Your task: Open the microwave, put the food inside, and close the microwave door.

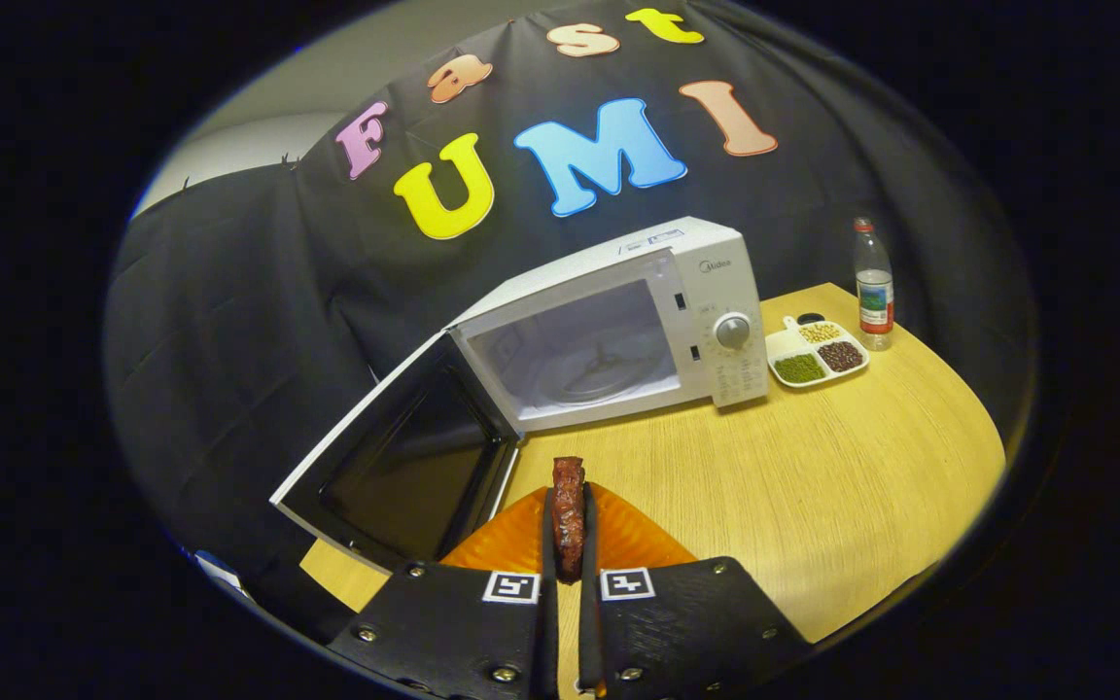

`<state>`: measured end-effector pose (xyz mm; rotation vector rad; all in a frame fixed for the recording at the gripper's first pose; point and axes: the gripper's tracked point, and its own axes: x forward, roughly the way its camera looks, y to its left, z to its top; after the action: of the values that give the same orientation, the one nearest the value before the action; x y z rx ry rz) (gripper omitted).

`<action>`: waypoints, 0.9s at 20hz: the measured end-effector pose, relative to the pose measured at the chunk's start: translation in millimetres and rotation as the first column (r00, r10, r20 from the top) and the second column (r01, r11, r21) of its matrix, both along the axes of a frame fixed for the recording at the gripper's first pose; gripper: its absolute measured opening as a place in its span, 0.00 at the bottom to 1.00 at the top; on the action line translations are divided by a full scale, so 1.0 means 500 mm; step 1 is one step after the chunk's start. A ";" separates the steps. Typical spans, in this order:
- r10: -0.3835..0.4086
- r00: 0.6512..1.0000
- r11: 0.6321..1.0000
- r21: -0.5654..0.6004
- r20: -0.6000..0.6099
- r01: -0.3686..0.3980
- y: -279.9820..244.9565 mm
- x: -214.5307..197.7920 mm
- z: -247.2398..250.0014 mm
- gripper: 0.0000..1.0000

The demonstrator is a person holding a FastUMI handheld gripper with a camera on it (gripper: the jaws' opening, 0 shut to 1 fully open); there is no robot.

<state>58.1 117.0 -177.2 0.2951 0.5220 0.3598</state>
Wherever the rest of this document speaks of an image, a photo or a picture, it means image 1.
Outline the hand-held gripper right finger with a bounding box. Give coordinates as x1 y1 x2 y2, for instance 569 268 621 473
577 483 814 700

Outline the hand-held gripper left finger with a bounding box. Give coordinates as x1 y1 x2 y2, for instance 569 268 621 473
327 486 559 700

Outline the dark red meat piece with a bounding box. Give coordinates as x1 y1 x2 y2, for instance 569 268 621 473
550 456 587 584

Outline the white toaster oven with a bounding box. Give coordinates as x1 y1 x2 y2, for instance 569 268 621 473
270 217 771 575

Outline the white divided dish with beans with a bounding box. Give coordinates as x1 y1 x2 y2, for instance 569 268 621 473
765 316 870 390

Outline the clear plastic water bottle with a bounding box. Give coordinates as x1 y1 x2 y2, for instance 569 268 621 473
853 217 895 352

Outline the black backdrop cloth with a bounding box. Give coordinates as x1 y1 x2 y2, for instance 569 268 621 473
103 0 1037 643

